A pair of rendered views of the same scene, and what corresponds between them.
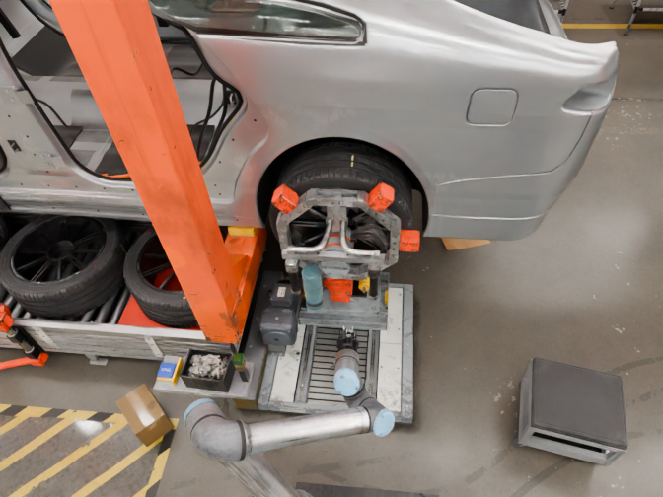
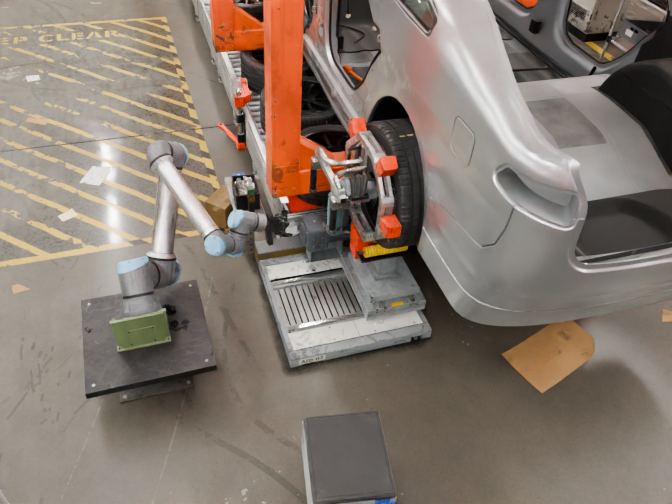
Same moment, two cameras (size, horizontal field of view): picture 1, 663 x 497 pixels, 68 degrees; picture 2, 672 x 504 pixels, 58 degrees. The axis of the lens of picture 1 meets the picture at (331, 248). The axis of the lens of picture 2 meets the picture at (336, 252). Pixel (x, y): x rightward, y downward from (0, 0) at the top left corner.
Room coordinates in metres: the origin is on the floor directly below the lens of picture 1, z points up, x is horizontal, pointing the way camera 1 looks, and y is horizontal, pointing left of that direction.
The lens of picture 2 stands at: (0.10, -2.16, 2.73)
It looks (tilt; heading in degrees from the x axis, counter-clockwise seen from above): 43 degrees down; 60
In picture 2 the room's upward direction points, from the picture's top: 5 degrees clockwise
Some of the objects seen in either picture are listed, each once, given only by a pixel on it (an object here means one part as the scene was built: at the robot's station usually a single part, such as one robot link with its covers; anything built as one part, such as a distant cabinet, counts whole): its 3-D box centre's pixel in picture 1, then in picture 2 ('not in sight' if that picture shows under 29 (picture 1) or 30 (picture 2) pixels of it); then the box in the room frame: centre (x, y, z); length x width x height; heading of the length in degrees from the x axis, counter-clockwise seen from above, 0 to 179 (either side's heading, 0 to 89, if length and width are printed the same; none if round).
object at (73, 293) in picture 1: (68, 260); (304, 110); (1.86, 1.51, 0.39); 0.66 x 0.66 x 0.24
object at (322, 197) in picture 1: (338, 238); (366, 188); (1.48, -0.04, 0.85); 0.54 x 0.07 x 0.54; 81
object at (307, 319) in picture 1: (344, 298); (381, 280); (1.65, -0.06, 0.13); 0.50 x 0.36 x 0.10; 81
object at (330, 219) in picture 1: (310, 230); (340, 150); (1.38, 0.08, 1.03); 0.19 x 0.18 x 0.11; 171
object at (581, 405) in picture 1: (566, 412); (346, 472); (0.88, -1.08, 0.17); 0.43 x 0.36 x 0.34; 71
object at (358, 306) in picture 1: (344, 278); (385, 257); (1.65, -0.06, 0.32); 0.40 x 0.30 x 0.28; 81
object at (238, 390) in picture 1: (204, 377); (244, 198); (1.05, 0.62, 0.44); 0.43 x 0.17 x 0.03; 81
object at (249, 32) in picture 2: not in sight; (264, 24); (1.89, 2.37, 0.69); 0.52 x 0.17 x 0.35; 171
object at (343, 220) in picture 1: (358, 232); (353, 173); (1.35, -0.12, 1.03); 0.19 x 0.18 x 0.11; 171
